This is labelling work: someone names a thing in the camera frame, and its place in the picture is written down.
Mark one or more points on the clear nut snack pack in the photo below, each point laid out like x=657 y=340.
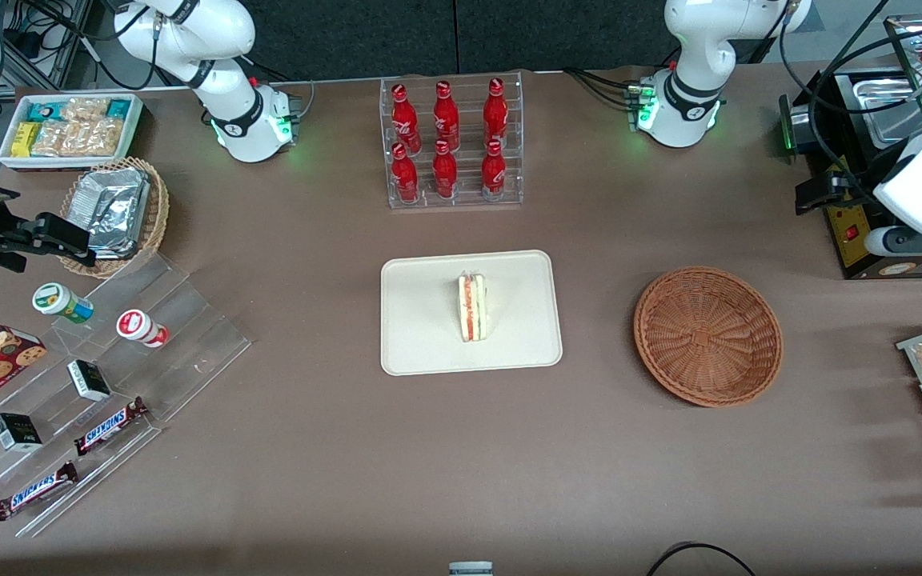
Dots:
x=85 y=110
x=53 y=139
x=98 y=138

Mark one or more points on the black food warmer appliance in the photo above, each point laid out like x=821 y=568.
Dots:
x=849 y=244

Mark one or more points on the black round green-lit device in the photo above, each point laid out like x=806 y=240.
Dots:
x=797 y=128

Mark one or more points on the Snickers bar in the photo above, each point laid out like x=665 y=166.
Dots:
x=35 y=490
x=109 y=427

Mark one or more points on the yellow snack pack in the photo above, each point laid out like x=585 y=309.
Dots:
x=26 y=139

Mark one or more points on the brown round wicker basket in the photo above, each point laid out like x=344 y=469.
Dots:
x=705 y=336

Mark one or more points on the clear acrylic stepped stand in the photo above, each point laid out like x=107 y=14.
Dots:
x=53 y=432
x=189 y=336

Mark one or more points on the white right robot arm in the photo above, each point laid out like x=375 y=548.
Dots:
x=238 y=120

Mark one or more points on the teal snack pack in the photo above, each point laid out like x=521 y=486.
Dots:
x=45 y=111
x=118 y=109

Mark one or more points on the stainless steel pan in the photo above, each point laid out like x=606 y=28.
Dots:
x=889 y=108

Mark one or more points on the light tan wicker basket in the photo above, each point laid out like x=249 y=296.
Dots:
x=155 y=216

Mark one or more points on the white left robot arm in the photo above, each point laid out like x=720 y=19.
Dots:
x=689 y=108

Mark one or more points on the red cola bottle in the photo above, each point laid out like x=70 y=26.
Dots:
x=404 y=120
x=446 y=118
x=445 y=174
x=494 y=174
x=496 y=116
x=406 y=178

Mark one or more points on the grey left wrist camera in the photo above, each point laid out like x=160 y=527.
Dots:
x=905 y=242

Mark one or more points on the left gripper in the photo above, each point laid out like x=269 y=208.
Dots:
x=851 y=186

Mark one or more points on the clear acrylic bottle rack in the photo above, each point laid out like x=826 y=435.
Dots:
x=509 y=136

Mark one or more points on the cream rectangular tray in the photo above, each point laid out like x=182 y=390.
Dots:
x=421 y=320

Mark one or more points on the red lid yogurt cup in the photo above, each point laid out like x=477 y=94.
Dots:
x=137 y=326

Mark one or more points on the silver foil packet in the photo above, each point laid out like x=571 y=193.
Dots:
x=113 y=208

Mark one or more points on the white rectangular snack bin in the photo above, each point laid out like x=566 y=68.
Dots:
x=6 y=152

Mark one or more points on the small black box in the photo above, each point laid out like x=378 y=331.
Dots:
x=89 y=381
x=17 y=432

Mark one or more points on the green lid yogurt cup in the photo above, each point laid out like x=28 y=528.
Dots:
x=57 y=299

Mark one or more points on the triangle sandwich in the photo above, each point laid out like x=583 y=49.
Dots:
x=473 y=308

